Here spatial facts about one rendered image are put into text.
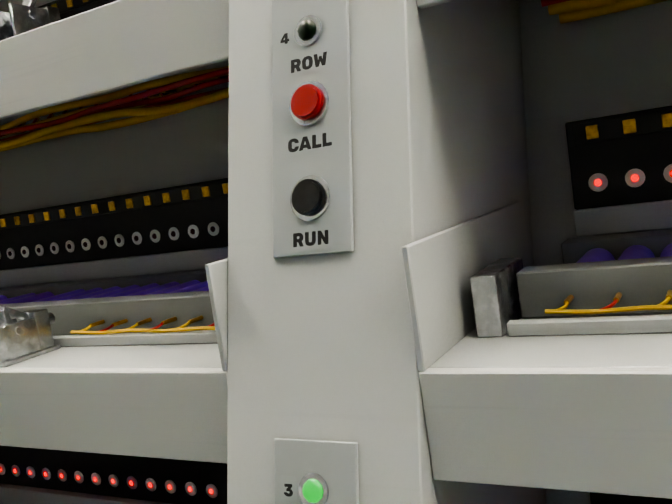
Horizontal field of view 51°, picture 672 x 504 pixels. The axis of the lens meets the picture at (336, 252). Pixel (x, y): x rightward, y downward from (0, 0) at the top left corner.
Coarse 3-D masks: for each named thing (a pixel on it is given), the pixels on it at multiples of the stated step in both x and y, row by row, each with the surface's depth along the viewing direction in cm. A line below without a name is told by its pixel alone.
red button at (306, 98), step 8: (304, 88) 31; (312, 88) 31; (296, 96) 31; (304, 96) 31; (312, 96) 31; (320, 96) 31; (296, 104) 31; (304, 104) 31; (312, 104) 31; (320, 104) 31; (296, 112) 31; (304, 112) 31; (312, 112) 31
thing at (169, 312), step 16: (0, 304) 53; (16, 304) 51; (32, 304) 50; (48, 304) 48; (64, 304) 47; (80, 304) 46; (96, 304) 46; (112, 304) 45; (128, 304) 44; (144, 304) 44; (160, 304) 43; (176, 304) 42; (192, 304) 42; (208, 304) 41; (64, 320) 47; (80, 320) 47; (96, 320) 46; (112, 320) 45; (128, 320) 44; (144, 320) 43; (160, 320) 43; (176, 320) 42; (192, 320) 41; (208, 320) 41
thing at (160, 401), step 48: (0, 384) 40; (48, 384) 38; (96, 384) 37; (144, 384) 35; (192, 384) 33; (0, 432) 41; (48, 432) 39; (96, 432) 37; (144, 432) 35; (192, 432) 34
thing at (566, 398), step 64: (576, 128) 42; (640, 128) 41; (576, 192) 43; (640, 192) 41; (448, 256) 31; (512, 256) 41; (576, 256) 41; (640, 256) 36; (448, 320) 31; (512, 320) 31; (576, 320) 30; (640, 320) 28; (448, 384) 27; (512, 384) 26; (576, 384) 25; (640, 384) 24; (448, 448) 28; (512, 448) 27; (576, 448) 25; (640, 448) 24
